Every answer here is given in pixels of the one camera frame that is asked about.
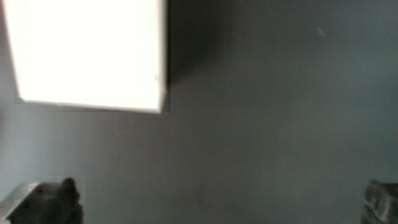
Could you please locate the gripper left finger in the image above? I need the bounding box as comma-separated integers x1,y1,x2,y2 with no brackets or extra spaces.
0,178,83,224

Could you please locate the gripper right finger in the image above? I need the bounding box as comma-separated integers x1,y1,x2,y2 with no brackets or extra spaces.
360,180,398,224

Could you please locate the white flat tagged panel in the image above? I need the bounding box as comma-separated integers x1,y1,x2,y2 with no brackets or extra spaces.
0,0,166,113

